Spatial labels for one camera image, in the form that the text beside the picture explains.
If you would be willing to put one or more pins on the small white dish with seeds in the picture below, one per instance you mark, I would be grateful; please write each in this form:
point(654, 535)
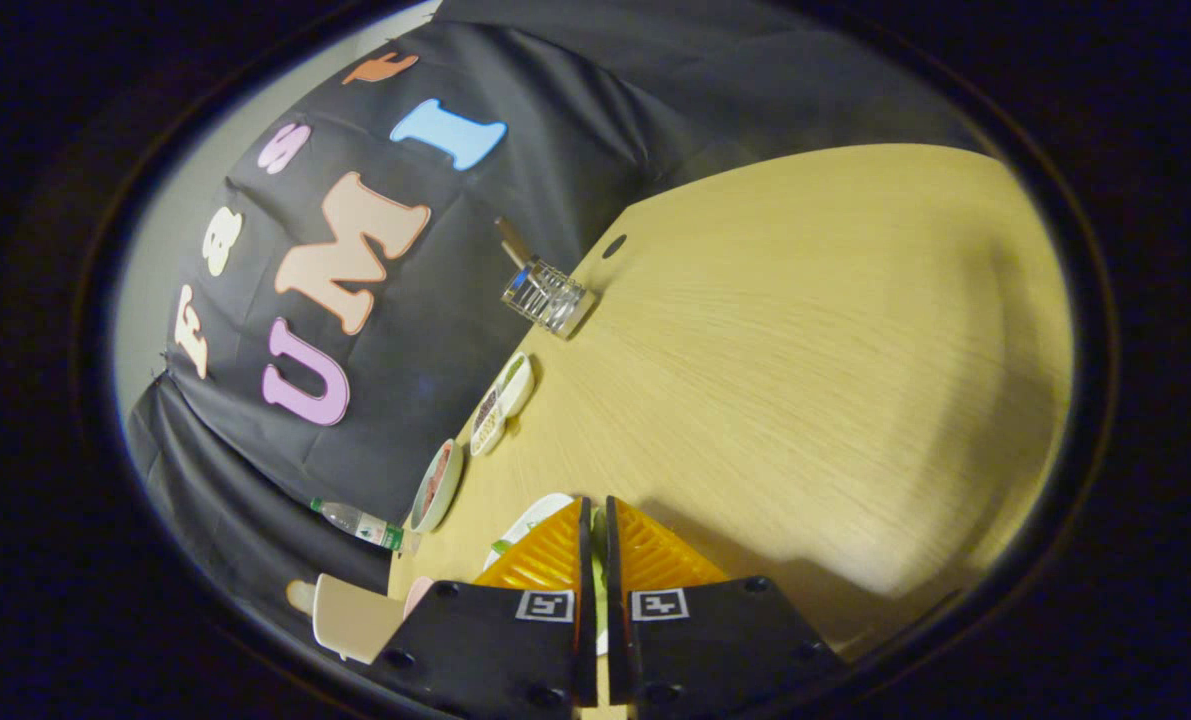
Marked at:
point(486, 422)

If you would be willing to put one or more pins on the dark round table grommet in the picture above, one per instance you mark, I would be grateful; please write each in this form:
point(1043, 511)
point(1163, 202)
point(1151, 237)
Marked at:
point(614, 245)

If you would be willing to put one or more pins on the clear plastic water bottle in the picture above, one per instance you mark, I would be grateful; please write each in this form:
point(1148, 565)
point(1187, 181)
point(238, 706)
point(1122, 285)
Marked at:
point(360, 523)

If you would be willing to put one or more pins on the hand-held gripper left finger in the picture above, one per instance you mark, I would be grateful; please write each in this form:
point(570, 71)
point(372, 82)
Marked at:
point(585, 560)

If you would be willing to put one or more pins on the bowl with reddish food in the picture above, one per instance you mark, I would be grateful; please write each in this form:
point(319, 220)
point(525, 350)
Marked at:
point(435, 486)

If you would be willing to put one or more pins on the wooden stick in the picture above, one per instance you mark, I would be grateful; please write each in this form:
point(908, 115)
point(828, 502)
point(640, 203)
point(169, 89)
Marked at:
point(513, 242)

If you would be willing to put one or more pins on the clear ribbed glass jar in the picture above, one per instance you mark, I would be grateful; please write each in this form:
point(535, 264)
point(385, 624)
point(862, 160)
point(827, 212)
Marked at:
point(547, 297)

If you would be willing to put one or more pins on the white plate with greens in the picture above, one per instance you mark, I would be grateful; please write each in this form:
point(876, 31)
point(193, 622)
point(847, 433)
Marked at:
point(530, 515)

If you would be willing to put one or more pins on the small pink object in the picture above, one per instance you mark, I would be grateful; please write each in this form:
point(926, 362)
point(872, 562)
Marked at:
point(417, 594)

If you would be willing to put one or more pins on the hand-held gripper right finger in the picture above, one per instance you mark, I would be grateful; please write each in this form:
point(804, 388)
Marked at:
point(615, 560)

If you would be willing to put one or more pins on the black backdrop cloth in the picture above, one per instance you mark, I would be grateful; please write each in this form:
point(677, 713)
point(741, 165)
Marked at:
point(515, 200)

